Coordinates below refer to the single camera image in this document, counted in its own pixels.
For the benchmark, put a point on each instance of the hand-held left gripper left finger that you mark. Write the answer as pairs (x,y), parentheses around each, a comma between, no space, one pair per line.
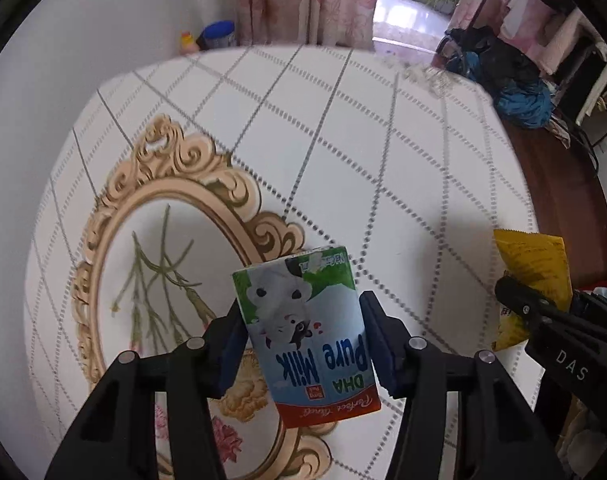
(231,345)

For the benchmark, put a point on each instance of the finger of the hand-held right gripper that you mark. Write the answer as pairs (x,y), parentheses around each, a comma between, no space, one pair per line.
(528,302)

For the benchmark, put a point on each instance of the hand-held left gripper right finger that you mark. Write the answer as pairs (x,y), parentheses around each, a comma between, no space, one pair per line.
(378,340)

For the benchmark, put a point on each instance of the yellow snack packet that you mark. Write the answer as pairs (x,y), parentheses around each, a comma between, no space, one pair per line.
(528,260)

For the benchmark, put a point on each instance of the blue and white milk carton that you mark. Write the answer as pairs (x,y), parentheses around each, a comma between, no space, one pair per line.
(308,330)

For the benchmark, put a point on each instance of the white checked tablecloth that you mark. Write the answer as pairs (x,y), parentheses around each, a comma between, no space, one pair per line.
(333,160)

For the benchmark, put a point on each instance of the metal clothes rack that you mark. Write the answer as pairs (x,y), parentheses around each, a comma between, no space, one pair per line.
(596,105)

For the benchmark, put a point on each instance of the black pants white stripe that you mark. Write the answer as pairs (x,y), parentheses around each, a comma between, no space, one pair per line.
(583,85)

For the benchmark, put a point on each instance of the pile of dark blue clothes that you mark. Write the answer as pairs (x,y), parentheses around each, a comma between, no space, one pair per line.
(488,57)

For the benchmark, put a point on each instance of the pale pink long coat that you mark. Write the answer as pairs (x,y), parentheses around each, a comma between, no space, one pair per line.
(543,25)

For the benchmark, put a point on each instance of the orange bottle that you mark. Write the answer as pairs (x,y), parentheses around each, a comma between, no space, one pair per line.
(189,44)

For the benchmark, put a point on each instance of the blue lidded tin can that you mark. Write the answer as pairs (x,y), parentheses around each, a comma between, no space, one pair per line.
(217,36)

